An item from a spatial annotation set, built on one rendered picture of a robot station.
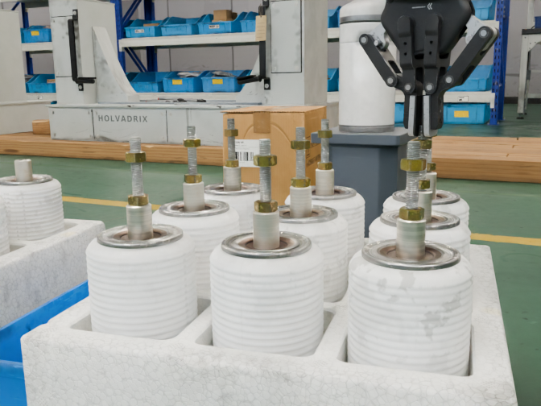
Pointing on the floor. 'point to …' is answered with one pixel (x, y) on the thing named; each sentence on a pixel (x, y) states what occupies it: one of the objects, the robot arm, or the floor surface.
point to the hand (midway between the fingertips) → (423, 114)
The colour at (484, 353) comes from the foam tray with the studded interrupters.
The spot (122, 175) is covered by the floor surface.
